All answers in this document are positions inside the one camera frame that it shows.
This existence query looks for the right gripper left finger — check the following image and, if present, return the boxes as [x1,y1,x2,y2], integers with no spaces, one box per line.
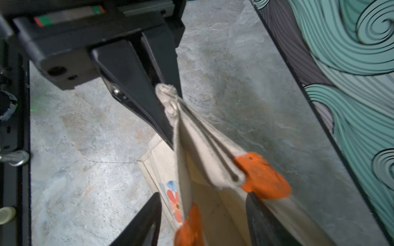
[110,192,162,246]

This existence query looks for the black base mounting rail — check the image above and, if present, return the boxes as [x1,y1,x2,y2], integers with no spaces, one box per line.
[1,40,32,246]

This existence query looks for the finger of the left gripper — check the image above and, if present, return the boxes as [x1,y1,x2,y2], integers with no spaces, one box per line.
[141,25,182,97]
[91,40,173,149]

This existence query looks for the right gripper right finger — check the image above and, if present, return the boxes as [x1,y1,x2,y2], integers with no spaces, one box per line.
[246,192,300,246]

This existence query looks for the clear round knob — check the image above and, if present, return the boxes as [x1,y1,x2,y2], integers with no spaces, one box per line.
[1,150,30,167]

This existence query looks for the cream round knob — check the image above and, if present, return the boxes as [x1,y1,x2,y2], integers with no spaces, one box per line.
[0,207,16,225]

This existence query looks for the beige floral canvas tote bag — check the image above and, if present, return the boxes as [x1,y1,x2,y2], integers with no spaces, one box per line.
[138,84,334,246]

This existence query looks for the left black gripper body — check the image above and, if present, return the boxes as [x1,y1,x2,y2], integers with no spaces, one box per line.
[1,1,186,90]

